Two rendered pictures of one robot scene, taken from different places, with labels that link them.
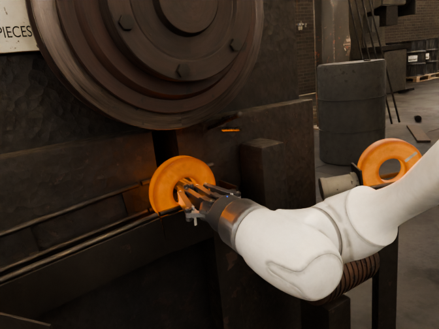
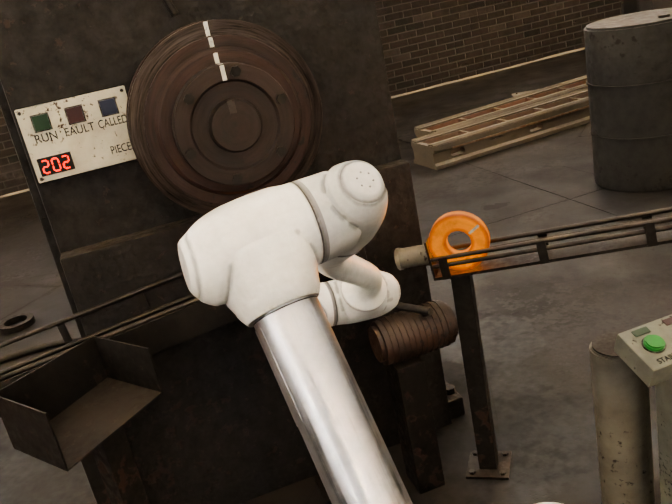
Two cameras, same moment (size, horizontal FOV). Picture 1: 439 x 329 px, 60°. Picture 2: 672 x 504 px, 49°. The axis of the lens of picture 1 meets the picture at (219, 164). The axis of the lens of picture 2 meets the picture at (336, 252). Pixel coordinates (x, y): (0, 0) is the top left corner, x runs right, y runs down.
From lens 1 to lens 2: 115 cm
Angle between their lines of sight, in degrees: 16
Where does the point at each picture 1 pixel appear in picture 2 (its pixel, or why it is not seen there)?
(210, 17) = (255, 136)
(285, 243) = not seen: hidden behind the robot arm
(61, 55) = (153, 173)
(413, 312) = (578, 395)
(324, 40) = not seen: outside the picture
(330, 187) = (401, 257)
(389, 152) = (452, 225)
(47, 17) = (141, 149)
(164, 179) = not seen: hidden behind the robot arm
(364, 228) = (349, 297)
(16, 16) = (123, 136)
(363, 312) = (519, 393)
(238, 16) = (282, 128)
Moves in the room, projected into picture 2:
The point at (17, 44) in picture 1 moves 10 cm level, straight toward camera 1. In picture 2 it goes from (125, 156) to (123, 163)
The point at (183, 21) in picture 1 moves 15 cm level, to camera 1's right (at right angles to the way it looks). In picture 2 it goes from (233, 144) to (295, 135)
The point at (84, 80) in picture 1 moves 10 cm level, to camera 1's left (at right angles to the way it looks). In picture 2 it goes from (170, 187) to (133, 192)
